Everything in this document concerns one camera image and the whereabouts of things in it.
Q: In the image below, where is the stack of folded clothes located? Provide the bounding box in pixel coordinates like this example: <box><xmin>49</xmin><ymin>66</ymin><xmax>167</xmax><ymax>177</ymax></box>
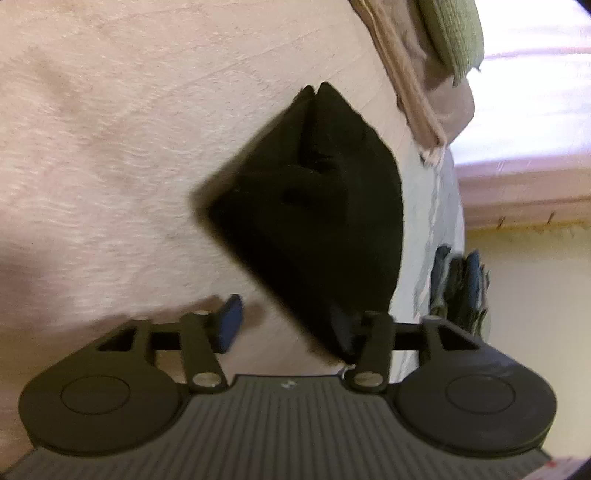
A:
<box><xmin>429</xmin><ymin>244</ymin><xmax>491</xmax><ymax>335</ymax></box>

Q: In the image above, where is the folded pink blanket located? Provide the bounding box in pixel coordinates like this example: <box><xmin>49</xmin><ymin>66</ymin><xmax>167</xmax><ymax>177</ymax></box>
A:
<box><xmin>348</xmin><ymin>0</ymin><xmax>476</xmax><ymax>167</ymax></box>

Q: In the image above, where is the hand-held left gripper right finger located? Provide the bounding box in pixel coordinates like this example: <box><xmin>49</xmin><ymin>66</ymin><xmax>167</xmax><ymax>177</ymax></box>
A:
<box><xmin>330</xmin><ymin>307</ymin><xmax>481</xmax><ymax>394</ymax></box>

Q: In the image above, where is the black sweater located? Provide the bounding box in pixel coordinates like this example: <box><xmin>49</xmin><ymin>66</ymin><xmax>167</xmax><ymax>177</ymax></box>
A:
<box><xmin>191</xmin><ymin>82</ymin><xmax>404</xmax><ymax>365</ymax></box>

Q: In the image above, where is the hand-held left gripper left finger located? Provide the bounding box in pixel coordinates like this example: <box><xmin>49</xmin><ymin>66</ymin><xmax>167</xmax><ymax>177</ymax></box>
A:
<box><xmin>97</xmin><ymin>295</ymin><xmax>243</xmax><ymax>393</ymax></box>

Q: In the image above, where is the green checked pillow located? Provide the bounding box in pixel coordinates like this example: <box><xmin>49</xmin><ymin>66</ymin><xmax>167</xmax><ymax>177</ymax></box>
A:
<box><xmin>416</xmin><ymin>0</ymin><xmax>485</xmax><ymax>86</ymax></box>

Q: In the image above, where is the pink curtain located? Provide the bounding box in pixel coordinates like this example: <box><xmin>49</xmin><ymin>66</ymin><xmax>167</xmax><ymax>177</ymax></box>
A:
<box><xmin>450</xmin><ymin>0</ymin><xmax>591</xmax><ymax>232</ymax></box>

